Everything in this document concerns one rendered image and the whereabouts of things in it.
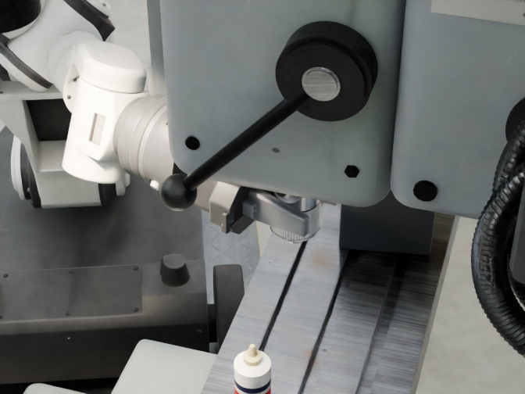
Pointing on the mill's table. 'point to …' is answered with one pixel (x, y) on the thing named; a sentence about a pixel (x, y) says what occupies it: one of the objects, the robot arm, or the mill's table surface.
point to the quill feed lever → (297, 95)
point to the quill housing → (305, 165)
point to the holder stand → (387, 227)
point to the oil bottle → (252, 372)
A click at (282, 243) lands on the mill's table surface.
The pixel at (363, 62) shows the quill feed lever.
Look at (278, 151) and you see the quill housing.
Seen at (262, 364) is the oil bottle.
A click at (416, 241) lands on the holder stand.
